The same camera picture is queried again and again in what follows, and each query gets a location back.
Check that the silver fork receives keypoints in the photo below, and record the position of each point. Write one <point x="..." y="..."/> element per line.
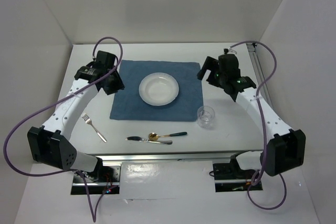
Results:
<point x="88" y="121"/>

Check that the blue cloth napkin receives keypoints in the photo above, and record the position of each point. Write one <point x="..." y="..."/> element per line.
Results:
<point x="128" y="105"/>

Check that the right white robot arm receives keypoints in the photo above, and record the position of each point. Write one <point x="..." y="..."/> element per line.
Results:
<point x="283" y="147"/>

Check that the white bowl plate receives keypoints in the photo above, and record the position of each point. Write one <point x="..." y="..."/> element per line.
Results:
<point x="158" y="89"/>

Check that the aluminium front rail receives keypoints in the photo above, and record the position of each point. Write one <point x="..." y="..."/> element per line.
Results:
<point x="168" y="155"/>

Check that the aluminium right side rail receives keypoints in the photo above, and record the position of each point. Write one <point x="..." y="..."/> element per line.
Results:
<point x="253" y="50"/>

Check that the clear drinking glass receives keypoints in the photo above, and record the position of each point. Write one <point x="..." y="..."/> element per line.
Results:
<point x="206" y="117"/>

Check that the aluminium rail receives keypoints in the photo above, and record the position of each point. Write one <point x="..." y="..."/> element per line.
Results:
<point x="253" y="50"/>
<point x="168" y="155"/>

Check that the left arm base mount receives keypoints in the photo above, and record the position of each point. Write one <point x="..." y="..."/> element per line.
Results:
<point x="109" y="180"/>

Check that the gold spoon green handle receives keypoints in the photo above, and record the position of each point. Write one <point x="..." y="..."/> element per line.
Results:
<point x="155" y="137"/>

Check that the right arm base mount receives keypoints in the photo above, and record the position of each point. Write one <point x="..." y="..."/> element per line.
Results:
<point x="228" y="177"/>

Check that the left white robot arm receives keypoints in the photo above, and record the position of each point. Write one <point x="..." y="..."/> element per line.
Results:
<point x="50" y="143"/>

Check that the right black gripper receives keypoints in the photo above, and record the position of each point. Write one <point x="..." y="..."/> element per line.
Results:
<point x="211" y="64"/>

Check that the silver table knife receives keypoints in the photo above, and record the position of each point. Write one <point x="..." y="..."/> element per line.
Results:
<point x="144" y="140"/>

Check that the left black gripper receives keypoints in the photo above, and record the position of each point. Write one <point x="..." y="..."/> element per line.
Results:
<point x="118" y="84"/>

